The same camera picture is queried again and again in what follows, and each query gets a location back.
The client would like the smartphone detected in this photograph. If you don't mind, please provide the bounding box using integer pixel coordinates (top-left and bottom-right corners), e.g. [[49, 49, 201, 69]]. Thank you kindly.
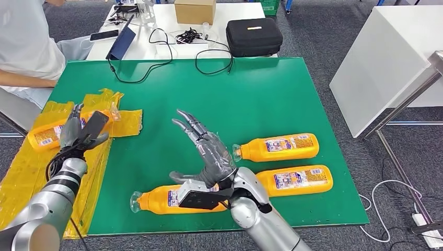
[[89, 29, 120, 42]]

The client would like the green table board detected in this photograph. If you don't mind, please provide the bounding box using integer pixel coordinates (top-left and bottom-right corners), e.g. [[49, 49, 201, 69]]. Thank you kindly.
[[48, 56, 371, 236]]

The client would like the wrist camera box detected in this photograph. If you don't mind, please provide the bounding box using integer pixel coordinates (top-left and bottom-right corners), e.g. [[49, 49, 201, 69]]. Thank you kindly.
[[178, 179, 231, 211], [80, 110, 110, 141]]

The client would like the dark blue tablet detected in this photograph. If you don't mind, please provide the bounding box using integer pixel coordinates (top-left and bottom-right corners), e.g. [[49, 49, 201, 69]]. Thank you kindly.
[[105, 14, 137, 61]]

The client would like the looped black cable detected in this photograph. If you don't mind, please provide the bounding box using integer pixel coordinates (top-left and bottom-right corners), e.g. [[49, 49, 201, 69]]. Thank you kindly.
[[194, 38, 235, 76]]

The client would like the white floor cable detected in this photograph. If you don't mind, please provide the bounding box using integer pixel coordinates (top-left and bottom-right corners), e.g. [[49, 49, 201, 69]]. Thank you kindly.
[[358, 179, 425, 243]]

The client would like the black zip case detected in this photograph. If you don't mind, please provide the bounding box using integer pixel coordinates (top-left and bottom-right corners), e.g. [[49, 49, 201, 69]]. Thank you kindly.
[[225, 17, 284, 58]]

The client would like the person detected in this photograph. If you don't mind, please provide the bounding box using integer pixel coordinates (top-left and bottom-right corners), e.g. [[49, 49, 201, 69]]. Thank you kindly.
[[0, 0, 94, 111]]

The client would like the metal frame stand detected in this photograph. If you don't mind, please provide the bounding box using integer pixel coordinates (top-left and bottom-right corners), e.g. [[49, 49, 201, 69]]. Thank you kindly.
[[363, 50, 443, 236]]

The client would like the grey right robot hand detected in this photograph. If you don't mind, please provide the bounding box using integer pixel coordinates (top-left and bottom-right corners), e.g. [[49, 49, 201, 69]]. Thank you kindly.
[[169, 109, 238, 188]]

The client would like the black cable bundle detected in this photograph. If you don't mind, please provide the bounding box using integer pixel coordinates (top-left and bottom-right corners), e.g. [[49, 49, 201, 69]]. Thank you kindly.
[[174, 27, 204, 44]]

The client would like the long black cable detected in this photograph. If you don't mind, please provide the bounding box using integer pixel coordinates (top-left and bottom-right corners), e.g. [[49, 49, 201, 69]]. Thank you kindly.
[[106, 27, 174, 85]]

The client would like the black tool pile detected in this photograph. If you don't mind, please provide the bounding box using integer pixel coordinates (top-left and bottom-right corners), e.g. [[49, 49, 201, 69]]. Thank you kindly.
[[110, 3, 141, 26]]

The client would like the cardboard box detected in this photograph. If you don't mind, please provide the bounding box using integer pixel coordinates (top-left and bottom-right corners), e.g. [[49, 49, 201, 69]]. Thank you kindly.
[[174, 0, 217, 25]]

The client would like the green crate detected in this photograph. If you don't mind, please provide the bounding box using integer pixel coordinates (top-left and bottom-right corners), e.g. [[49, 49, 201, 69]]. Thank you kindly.
[[260, 0, 281, 16]]

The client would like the yellow taped sheet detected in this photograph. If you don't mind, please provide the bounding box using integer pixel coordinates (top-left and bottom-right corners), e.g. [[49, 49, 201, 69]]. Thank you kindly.
[[0, 88, 143, 241]]

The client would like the white cabinet table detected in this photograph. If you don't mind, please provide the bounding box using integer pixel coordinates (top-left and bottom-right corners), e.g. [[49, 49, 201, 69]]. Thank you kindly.
[[329, 4, 443, 139]]

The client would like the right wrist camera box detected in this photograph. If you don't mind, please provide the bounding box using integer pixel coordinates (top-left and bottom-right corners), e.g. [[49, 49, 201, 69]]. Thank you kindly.
[[178, 179, 231, 211]]

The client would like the white bench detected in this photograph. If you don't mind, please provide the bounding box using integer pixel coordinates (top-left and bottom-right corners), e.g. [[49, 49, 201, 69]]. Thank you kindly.
[[0, 88, 42, 138]]

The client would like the orange plastic bottle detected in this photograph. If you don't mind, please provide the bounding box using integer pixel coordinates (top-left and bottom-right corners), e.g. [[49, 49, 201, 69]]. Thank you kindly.
[[232, 133, 320, 163], [255, 165, 334, 198], [130, 184, 231, 215], [27, 110, 122, 152]]

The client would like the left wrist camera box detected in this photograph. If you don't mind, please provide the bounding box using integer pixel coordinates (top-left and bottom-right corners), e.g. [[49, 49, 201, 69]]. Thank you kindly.
[[80, 110, 110, 141]]

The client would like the white power strip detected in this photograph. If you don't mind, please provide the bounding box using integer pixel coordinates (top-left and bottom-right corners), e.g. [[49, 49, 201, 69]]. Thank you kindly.
[[412, 213, 443, 249]]

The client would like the clear glass container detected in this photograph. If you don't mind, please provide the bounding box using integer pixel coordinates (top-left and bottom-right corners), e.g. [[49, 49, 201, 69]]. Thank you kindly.
[[136, 0, 157, 26]]

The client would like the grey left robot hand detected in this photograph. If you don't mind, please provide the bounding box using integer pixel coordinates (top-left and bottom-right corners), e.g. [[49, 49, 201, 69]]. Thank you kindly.
[[59, 103, 110, 151]]

